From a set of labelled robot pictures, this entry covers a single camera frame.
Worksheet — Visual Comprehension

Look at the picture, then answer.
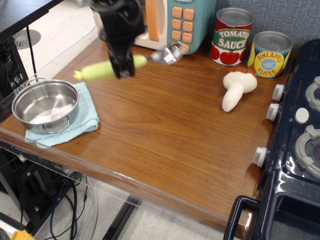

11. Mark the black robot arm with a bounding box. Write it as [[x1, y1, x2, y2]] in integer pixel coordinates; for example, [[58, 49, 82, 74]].
[[88, 0, 145, 78]]

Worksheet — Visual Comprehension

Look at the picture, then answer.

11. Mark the light blue cloth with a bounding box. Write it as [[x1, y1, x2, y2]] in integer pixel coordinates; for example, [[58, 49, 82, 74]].
[[25, 82, 100, 149]]

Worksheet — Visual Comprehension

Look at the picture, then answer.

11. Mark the black side table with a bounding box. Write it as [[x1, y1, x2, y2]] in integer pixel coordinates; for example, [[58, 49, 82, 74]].
[[0, 0, 61, 100]]

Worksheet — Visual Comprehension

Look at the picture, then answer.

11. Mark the blue cable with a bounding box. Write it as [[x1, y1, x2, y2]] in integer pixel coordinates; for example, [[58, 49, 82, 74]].
[[49, 177, 78, 240]]

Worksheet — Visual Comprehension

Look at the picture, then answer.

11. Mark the dark blue toy stove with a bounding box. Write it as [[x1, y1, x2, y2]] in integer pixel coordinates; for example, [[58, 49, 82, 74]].
[[224, 39, 320, 240]]

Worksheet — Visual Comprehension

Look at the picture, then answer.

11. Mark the plush white mushroom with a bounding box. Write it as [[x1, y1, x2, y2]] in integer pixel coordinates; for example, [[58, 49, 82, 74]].
[[222, 67, 258, 112]]

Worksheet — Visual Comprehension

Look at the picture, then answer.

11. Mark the white stove knob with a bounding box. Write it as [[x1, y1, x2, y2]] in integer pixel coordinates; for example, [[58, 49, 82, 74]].
[[272, 84, 285, 102], [266, 103, 280, 122], [253, 147, 268, 168]]

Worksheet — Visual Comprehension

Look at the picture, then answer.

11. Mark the black cable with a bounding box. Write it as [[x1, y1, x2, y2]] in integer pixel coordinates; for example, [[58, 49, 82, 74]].
[[42, 174, 88, 240]]

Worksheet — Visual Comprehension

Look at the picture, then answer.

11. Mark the stainless steel pot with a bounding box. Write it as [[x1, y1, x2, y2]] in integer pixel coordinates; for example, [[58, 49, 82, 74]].
[[11, 79, 80, 134]]

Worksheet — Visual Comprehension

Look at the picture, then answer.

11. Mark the spoon with green handle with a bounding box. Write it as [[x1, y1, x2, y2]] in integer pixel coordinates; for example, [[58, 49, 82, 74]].
[[73, 41, 189, 82]]

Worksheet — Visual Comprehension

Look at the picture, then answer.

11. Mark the pineapple slices can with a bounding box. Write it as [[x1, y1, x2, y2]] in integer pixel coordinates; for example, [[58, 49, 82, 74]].
[[247, 31, 294, 79]]

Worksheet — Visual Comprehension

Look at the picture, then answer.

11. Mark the toy microwave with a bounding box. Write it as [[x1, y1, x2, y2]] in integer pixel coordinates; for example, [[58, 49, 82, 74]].
[[93, 0, 216, 55]]

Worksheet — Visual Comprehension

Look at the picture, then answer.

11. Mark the tomato sauce can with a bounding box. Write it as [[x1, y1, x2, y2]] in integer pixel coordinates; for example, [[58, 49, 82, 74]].
[[209, 7, 254, 66]]

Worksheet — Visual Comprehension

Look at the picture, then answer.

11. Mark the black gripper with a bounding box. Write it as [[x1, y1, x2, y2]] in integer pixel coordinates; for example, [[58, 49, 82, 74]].
[[98, 2, 145, 79]]

